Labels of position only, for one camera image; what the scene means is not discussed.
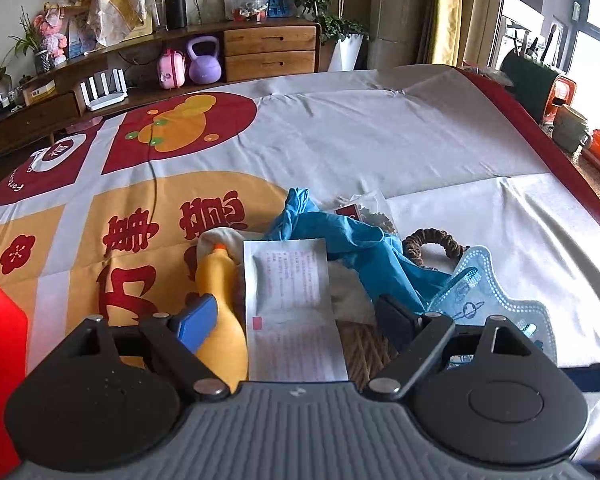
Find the yellow curtain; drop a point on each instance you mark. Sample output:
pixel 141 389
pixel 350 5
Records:
pixel 445 10

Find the white paper packet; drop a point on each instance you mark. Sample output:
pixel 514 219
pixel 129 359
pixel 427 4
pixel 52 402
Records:
pixel 290 310

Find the purple kettlebell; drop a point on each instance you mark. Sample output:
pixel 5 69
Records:
pixel 205 65

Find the potted plant white pot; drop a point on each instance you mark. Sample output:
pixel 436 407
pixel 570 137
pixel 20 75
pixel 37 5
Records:
pixel 347 52

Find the red storage box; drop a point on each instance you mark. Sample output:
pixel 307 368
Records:
pixel 0 360

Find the printed tablecloth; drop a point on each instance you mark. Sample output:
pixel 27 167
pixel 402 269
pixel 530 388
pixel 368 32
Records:
pixel 370 135

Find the green mug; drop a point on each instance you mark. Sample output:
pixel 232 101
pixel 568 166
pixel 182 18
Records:
pixel 570 127

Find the black speaker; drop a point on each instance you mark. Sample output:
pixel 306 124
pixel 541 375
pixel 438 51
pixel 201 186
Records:
pixel 176 11

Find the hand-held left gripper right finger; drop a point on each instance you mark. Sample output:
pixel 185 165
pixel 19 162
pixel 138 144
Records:
pixel 395 317

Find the blue face mask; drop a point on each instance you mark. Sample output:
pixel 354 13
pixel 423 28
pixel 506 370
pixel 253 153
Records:
pixel 485 285

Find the clear snack packet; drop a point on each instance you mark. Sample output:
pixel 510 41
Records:
pixel 375 210

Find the pink doll figurines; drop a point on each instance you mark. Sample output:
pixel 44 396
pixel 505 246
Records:
pixel 50 35

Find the wooden media cabinet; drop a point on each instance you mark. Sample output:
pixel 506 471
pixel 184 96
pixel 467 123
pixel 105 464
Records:
pixel 145 45

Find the white router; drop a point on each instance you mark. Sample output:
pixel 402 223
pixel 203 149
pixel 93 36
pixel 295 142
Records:
pixel 105 92

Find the blue rubber glove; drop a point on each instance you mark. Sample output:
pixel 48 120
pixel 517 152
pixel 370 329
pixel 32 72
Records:
pixel 330 232

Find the dark green knife block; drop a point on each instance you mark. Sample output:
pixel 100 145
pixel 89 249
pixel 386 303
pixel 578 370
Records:
pixel 527 75

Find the small potted orchid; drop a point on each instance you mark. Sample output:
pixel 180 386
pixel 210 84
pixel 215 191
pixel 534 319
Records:
pixel 40 57

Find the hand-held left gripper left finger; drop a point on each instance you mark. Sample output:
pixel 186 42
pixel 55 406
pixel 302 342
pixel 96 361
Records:
pixel 197 322

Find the pink toy case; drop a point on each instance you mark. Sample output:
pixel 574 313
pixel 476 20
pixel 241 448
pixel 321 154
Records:
pixel 171 71

